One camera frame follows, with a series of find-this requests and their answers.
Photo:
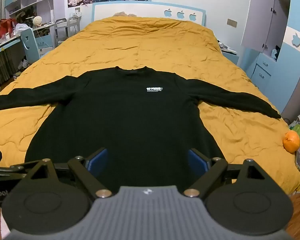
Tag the white and blue headboard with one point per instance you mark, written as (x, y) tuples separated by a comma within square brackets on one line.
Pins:
[(145, 8)]

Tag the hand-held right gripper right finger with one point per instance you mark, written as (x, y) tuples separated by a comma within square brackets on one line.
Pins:
[(197, 162)]

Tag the black sweater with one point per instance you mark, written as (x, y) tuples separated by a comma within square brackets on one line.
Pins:
[(130, 120)]

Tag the white plastic bag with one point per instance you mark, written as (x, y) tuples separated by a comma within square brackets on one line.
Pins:
[(21, 28)]

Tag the blue chair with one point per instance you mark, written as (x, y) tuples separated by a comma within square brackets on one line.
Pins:
[(31, 42)]

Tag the white sneakers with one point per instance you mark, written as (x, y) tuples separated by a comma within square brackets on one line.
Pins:
[(23, 64)]

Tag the wall socket plate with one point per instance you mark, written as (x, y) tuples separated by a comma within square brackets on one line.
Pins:
[(231, 22)]

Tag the white and blue desk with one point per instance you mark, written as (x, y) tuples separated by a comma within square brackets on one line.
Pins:
[(5, 47)]

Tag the grey trolley cart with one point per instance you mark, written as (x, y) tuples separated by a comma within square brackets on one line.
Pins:
[(65, 28)]

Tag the red bag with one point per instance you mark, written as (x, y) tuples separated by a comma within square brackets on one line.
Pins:
[(6, 27)]

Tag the white and blue wardrobe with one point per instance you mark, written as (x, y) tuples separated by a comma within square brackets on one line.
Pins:
[(267, 17)]

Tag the orange fruit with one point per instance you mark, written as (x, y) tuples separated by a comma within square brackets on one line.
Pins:
[(291, 142)]

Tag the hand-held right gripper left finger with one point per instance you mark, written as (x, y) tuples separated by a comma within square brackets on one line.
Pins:
[(100, 161)]

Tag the white round lamp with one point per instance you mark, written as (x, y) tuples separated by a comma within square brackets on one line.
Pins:
[(37, 21)]

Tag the blue nightstand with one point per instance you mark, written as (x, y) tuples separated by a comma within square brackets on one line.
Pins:
[(231, 56)]

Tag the yellow quilt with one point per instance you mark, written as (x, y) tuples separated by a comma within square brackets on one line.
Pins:
[(145, 42)]

